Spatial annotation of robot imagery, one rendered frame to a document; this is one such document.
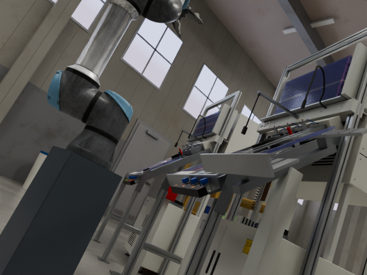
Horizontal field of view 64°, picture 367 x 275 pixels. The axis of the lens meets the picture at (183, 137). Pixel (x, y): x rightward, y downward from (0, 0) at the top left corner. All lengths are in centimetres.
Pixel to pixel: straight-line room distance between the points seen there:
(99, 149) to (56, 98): 20
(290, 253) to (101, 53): 109
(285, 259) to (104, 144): 90
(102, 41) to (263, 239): 82
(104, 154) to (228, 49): 792
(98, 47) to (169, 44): 630
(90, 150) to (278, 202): 62
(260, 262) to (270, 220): 13
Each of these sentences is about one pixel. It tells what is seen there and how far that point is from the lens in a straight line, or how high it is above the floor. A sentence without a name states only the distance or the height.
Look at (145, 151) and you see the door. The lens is 674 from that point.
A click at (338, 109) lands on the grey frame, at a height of 133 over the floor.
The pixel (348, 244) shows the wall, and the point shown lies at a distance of 1123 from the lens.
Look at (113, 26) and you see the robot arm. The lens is 104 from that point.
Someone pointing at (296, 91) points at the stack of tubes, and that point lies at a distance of 203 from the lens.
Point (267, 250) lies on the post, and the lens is 104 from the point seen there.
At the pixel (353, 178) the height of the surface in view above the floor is 103.
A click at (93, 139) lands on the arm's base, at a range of 93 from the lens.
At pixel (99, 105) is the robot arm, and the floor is 71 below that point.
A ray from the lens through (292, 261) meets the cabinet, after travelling 144.
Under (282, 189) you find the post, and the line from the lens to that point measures 106.
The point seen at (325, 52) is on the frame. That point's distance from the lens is 221.
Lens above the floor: 49
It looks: 15 degrees up
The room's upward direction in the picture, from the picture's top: 25 degrees clockwise
